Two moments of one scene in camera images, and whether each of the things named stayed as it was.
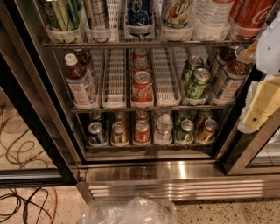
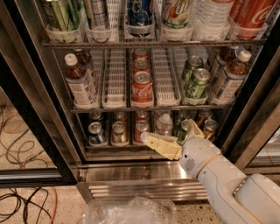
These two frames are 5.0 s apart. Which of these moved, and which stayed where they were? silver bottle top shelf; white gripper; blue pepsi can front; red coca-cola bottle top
Moved: white gripper
Stayed: silver bottle top shelf; blue pepsi can front; red coca-cola bottle top
